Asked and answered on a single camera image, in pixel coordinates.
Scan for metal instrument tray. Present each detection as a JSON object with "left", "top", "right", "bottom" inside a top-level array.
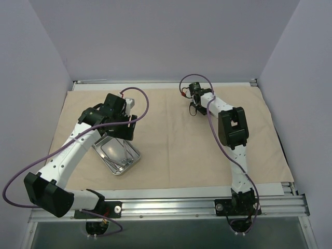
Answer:
[{"left": 92, "top": 136, "right": 141, "bottom": 176}]

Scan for steel surgical scissors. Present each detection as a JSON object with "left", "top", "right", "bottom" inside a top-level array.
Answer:
[{"left": 122, "top": 140, "right": 132, "bottom": 165}]

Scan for beige cloth wrap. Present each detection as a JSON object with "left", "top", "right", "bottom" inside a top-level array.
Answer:
[{"left": 67, "top": 86, "right": 294, "bottom": 190}]

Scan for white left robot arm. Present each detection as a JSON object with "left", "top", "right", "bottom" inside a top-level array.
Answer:
[{"left": 24, "top": 93, "right": 137, "bottom": 217}]

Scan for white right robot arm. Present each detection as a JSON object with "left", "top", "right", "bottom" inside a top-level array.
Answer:
[{"left": 184, "top": 89, "right": 256, "bottom": 214}]

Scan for steel tweezers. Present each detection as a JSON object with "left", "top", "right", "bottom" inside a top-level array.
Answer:
[{"left": 104, "top": 158, "right": 122, "bottom": 170}]

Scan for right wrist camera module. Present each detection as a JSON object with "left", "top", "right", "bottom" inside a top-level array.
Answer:
[{"left": 188, "top": 82, "right": 204, "bottom": 95}]

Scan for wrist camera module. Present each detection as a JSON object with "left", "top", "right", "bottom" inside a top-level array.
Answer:
[
  {"left": 124, "top": 98, "right": 135, "bottom": 116},
  {"left": 188, "top": 82, "right": 204, "bottom": 95}
]

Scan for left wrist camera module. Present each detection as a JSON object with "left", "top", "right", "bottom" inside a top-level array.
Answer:
[{"left": 124, "top": 98, "right": 135, "bottom": 116}]

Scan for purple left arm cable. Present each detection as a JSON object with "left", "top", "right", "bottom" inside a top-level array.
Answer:
[{"left": 2, "top": 87, "right": 150, "bottom": 237}]

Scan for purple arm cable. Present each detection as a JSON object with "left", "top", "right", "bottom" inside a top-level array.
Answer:
[
  {"left": 2, "top": 87, "right": 150, "bottom": 237},
  {"left": 178, "top": 74, "right": 260, "bottom": 231}
]

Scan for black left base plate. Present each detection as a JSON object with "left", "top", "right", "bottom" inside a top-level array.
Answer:
[{"left": 74, "top": 201, "right": 122, "bottom": 219}]

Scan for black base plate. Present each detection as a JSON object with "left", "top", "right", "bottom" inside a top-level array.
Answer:
[
  {"left": 214, "top": 199, "right": 257, "bottom": 217},
  {"left": 74, "top": 201, "right": 122, "bottom": 219}
]

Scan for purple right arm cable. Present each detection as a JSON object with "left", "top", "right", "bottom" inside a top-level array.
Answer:
[{"left": 178, "top": 74, "right": 260, "bottom": 231}]

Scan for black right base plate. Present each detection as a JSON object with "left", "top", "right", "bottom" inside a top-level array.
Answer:
[{"left": 214, "top": 199, "right": 257, "bottom": 217}]

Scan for aluminium mounting rail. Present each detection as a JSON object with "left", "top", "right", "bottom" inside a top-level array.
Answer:
[{"left": 28, "top": 195, "right": 311, "bottom": 223}]

